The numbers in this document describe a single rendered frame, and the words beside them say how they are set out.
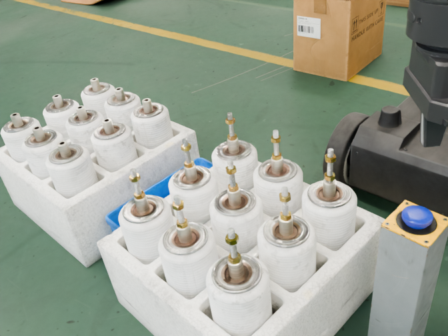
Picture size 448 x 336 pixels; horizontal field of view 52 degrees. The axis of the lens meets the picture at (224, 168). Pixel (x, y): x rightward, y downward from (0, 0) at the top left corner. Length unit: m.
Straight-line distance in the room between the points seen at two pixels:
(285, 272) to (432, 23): 0.43
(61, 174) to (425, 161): 0.78
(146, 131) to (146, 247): 0.39
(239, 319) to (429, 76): 0.42
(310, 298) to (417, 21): 0.44
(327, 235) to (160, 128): 0.52
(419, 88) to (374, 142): 0.54
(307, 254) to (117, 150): 0.54
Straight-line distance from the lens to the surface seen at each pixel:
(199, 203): 0.87
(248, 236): 0.81
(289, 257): 0.73
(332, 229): 0.82
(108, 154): 1.09
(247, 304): 0.68
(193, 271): 0.75
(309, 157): 1.36
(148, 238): 0.82
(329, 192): 0.81
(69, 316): 1.06
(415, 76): 0.58
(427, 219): 0.68
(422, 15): 0.51
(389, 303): 0.78
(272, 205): 0.88
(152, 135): 1.14
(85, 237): 1.09
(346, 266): 0.82
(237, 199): 0.80
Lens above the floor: 0.77
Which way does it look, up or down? 35 degrees down
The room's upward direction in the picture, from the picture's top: 8 degrees counter-clockwise
